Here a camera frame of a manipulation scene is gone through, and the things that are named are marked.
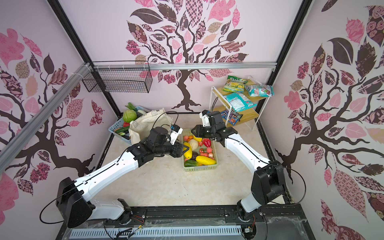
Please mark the light green plastic basket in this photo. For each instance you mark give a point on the light green plastic basket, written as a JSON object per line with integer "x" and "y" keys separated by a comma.
{"x": 201, "y": 155}

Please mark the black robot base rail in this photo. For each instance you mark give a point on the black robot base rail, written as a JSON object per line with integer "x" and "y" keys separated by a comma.
{"x": 272, "y": 222}

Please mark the light blue plastic basket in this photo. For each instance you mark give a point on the light blue plastic basket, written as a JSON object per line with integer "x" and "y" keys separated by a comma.
{"x": 119, "y": 124}

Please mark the white garlic bulb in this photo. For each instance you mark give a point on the white garlic bulb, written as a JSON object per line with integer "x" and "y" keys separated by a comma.
{"x": 193, "y": 144}

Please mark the teal white snack bag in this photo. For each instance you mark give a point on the teal white snack bag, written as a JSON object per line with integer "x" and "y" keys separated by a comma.
{"x": 239, "y": 102}

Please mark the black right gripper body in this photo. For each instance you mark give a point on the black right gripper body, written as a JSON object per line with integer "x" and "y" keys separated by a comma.
{"x": 207, "y": 132}

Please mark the beige canvas grocery bag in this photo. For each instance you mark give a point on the beige canvas grocery bag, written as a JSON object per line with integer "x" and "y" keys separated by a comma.
{"x": 140, "y": 128}

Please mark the white wooden two-tier shelf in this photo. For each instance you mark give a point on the white wooden two-tier shelf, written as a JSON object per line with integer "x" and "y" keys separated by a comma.
{"x": 219, "y": 103}

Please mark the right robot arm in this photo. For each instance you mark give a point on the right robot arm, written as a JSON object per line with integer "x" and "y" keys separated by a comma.
{"x": 268, "y": 177}

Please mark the yellow corn cob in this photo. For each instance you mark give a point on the yellow corn cob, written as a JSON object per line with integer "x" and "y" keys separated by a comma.
{"x": 205, "y": 160}

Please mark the green yellow snack bag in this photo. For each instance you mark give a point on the green yellow snack bag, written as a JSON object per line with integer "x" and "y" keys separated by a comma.
{"x": 235, "y": 84}

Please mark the white vented strip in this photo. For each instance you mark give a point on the white vented strip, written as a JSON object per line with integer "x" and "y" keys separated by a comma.
{"x": 155, "y": 233}

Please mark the yellow mango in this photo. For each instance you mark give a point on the yellow mango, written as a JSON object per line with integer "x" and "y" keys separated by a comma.
{"x": 187, "y": 150}

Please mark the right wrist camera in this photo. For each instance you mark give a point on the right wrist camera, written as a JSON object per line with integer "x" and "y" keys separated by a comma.
{"x": 205, "y": 118}

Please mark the blue dark candy bag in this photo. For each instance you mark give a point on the blue dark candy bag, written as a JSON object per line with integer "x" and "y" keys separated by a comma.
{"x": 233, "y": 118}

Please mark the teal pink snack bag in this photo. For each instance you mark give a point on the teal pink snack bag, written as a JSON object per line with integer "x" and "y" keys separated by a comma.
{"x": 260, "y": 90}

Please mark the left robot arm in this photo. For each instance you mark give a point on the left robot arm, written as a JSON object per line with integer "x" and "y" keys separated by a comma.
{"x": 75, "y": 197}

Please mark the green cabbage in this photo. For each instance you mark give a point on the green cabbage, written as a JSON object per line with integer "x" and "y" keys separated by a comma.
{"x": 129, "y": 116}

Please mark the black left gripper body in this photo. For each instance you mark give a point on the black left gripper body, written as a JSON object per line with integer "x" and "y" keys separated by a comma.
{"x": 174, "y": 150}

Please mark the long green cucumber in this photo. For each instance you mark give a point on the long green cucumber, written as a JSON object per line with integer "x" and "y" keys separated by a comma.
{"x": 122, "y": 130}

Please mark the black wire wall basket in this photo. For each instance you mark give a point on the black wire wall basket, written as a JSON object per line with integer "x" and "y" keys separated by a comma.
{"x": 119, "y": 77}

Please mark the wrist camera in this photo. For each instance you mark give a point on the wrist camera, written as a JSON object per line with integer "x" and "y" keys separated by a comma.
{"x": 205, "y": 118}
{"x": 175, "y": 132}

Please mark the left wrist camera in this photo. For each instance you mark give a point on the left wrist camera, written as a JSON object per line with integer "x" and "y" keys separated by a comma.
{"x": 175, "y": 132}

